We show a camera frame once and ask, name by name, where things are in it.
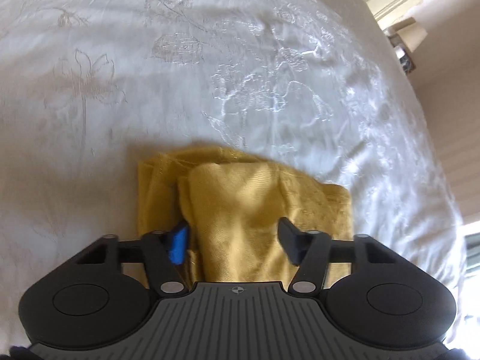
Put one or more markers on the yellow t-shirt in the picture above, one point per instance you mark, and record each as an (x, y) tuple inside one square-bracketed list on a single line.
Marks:
[(243, 213)]

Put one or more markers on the white embroidered bedspread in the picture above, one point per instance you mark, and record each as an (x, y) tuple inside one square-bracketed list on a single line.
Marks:
[(187, 82)]

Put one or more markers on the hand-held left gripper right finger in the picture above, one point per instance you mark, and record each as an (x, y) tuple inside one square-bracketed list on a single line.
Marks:
[(294, 240)]

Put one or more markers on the beige cabinet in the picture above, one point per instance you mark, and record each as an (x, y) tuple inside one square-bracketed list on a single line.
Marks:
[(410, 33)]

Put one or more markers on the dark small object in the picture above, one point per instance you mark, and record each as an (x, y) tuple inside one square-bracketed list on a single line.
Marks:
[(407, 60)]

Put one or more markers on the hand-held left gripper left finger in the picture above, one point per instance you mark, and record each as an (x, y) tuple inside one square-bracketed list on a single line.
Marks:
[(177, 243)]

